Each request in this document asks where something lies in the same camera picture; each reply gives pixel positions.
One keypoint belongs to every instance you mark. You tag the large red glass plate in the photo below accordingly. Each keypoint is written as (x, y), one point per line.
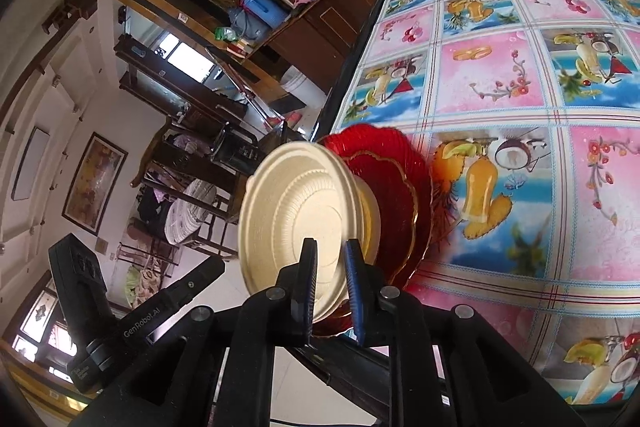
(422, 187)

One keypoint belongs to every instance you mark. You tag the blue thermos jug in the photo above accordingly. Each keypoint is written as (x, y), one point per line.
(265, 9)

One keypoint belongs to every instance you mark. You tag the red gold-rimmed glass bowl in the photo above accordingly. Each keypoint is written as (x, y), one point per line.
(395, 207)

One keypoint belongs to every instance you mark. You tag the green packet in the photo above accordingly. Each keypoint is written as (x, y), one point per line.
(225, 33)

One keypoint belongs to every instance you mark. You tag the white framed wall panel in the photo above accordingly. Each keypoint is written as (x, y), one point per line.
(31, 164)

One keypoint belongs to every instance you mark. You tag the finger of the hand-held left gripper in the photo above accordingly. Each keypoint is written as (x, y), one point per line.
(197, 282)

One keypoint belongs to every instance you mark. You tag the black kettle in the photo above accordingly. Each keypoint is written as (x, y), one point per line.
(232, 152)

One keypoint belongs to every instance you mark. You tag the grey thermos jug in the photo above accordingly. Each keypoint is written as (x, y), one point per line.
(245, 24)

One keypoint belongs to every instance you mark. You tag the wooden chair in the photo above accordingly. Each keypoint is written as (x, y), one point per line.
(160, 157)

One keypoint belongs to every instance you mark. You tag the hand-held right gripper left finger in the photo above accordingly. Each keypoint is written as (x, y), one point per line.
(306, 279)

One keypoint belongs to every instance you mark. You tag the framed wall painting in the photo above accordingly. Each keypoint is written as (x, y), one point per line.
(95, 184)

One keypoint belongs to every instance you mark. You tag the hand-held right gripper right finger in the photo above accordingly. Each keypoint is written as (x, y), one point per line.
(356, 287)

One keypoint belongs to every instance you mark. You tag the wooden counter cabinet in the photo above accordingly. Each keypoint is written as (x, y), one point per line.
(330, 22)

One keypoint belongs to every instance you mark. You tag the dark wooden table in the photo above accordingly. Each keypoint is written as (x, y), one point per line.
(345, 72)

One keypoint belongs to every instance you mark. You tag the white waste bin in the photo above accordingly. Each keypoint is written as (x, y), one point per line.
(302, 87)

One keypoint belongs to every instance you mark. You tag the striped seat cushion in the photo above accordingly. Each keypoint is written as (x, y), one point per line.
(190, 212)

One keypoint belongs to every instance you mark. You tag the printed fruit tablecloth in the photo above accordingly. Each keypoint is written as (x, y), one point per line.
(500, 187)

